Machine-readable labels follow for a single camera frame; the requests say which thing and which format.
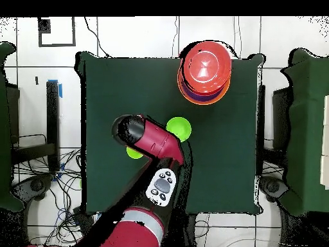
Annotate green plastic bowl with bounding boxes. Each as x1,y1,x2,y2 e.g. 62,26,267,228
166,116,193,143

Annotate green plastic cup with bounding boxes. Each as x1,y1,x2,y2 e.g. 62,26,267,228
126,146,145,160

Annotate large orange plastic bowl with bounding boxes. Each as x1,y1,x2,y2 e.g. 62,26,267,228
177,69,231,105

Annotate purple plastic bowl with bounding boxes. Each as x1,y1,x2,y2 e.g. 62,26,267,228
181,79,228,103

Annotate dark green tablecloth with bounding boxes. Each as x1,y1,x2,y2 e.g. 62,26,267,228
74,50,265,215

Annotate black metal stand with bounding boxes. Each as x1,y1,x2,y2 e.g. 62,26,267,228
11,80,63,173

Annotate black power adapter box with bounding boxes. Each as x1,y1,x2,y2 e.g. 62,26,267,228
73,206,94,232

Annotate black office chair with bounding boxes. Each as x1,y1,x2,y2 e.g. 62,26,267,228
12,174,55,204
259,176,289,203

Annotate green covered side table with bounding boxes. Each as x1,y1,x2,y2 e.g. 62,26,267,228
0,42,25,213
281,48,329,217

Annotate white boxes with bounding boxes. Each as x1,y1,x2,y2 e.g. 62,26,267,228
319,95,329,190

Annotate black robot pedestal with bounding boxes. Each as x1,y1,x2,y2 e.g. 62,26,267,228
183,213,197,247

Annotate cable tangle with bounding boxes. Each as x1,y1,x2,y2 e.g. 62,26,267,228
12,149,210,247

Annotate black floor cable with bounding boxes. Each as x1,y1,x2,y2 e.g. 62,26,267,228
84,16,112,59

